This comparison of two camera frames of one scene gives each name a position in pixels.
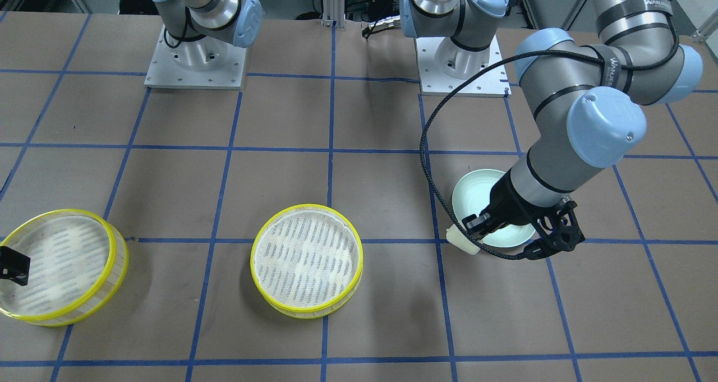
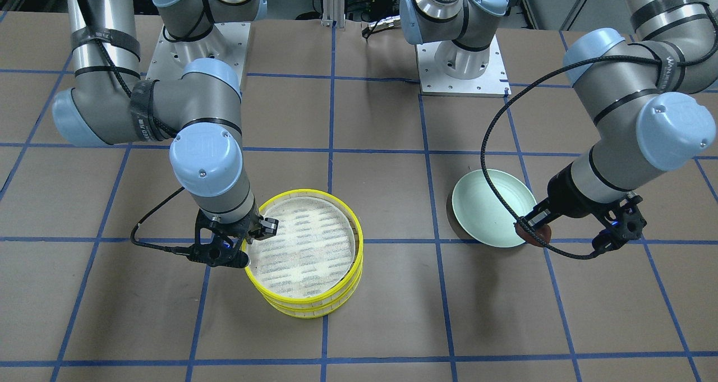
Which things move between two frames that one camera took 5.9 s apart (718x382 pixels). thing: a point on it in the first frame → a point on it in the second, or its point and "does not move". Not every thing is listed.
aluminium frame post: (334, 2) does not move
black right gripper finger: (14, 266) → (224, 249)
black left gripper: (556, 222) → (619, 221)
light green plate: (472, 195) does not move
